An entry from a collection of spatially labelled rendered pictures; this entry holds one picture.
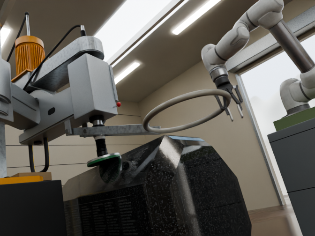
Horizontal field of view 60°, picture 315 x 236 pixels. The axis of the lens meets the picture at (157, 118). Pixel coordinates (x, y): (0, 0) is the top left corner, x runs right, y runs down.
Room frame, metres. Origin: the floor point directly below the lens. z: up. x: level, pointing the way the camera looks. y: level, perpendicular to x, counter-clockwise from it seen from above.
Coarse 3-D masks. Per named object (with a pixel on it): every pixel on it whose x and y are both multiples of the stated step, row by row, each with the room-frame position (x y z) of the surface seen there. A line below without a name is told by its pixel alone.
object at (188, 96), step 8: (184, 96) 1.15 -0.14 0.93; (192, 96) 1.15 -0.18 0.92; (200, 96) 1.17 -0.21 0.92; (224, 96) 1.26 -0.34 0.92; (160, 104) 1.19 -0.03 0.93; (168, 104) 1.17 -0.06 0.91; (152, 112) 1.22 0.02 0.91; (216, 112) 1.51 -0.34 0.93; (144, 120) 1.30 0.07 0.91; (200, 120) 1.59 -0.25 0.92; (208, 120) 1.58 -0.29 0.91; (144, 128) 1.40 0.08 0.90; (152, 128) 1.48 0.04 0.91; (168, 128) 1.58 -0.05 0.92; (176, 128) 1.60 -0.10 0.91; (184, 128) 1.61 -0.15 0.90
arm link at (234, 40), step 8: (240, 24) 1.53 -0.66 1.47; (232, 32) 1.16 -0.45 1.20; (240, 32) 1.15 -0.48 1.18; (248, 32) 1.17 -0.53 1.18; (224, 40) 1.20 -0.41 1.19; (232, 40) 1.17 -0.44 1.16; (240, 40) 1.17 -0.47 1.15; (216, 48) 1.26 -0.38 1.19; (224, 48) 1.22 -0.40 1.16; (232, 48) 1.20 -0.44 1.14; (240, 48) 1.21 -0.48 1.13; (224, 56) 1.26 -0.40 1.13; (232, 56) 1.27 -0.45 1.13
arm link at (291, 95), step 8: (288, 80) 1.84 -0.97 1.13; (296, 80) 1.83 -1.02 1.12; (280, 88) 1.89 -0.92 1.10; (288, 88) 1.83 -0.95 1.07; (296, 88) 1.79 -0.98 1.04; (280, 96) 1.92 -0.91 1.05; (288, 96) 1.85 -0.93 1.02; (296, 96) 1.81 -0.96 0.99; (304, 96) 1.79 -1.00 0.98; (288, 104) 1.87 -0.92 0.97; (296, 104) 1.84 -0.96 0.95; (304, 104) 1.84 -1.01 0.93
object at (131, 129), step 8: (72, 128) 1.76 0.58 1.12; (80, 128) 1.72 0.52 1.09; (88, 128) 1.68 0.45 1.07; (96, 128) 1.65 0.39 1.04; (104, 128) 1.61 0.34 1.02; (112, 128) 1.58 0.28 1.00; (120, 128) 1.55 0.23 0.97; (128, 128) 1.52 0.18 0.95; (136, 128) 1.49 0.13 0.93; (80, 136) 1.88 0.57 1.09; (88, 136) 1.84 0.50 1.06
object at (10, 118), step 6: (0, 102) 1.41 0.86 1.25; (12, 102) 1.50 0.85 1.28; (0, 108) 1.37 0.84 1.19; (6, 108) 1.43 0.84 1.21; (12, 108) 1.50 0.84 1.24; (0, 114) 1.40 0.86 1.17; (6, 114) 1.44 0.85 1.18; (12, 114) 1.50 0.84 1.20; (0, 120) 1.44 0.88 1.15; (6, 120) 1.46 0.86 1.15; (12, 120) 1.49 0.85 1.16
